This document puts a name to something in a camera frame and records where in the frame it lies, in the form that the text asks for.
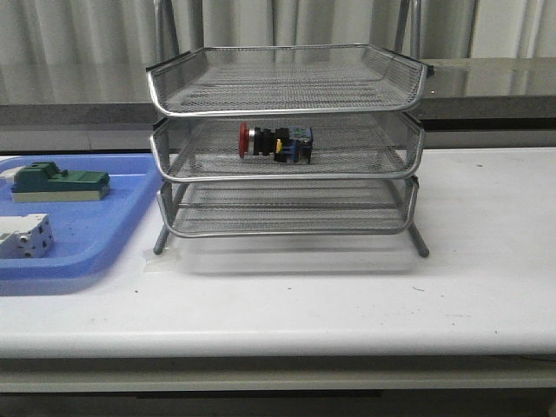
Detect red emergency stop button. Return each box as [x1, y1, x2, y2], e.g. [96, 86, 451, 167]
[238, 122, 314, 164]

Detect silver mesh tray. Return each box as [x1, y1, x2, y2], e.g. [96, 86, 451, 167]
[147, 43, 434, 117]
[157, 177, 419, 238]
[150, 112, 425, 182]

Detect silver mesh bottom tray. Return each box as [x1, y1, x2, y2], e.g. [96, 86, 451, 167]
[157, 177, 419, 238]

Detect silver mesh top tray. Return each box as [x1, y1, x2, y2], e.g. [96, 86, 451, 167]
[147, 43, 434, 117]

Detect blue plastic tray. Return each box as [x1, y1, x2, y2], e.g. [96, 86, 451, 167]
[1, 153, 162, 296]

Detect white circuit breaker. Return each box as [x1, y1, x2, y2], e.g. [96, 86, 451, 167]
[1, 214, 54, 259]

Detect grey metal rack frame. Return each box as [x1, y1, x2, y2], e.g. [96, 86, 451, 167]
[153, 1, 429, 258]

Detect green and beige switch block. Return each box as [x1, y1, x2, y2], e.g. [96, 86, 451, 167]
[1, 162, 111, 202]

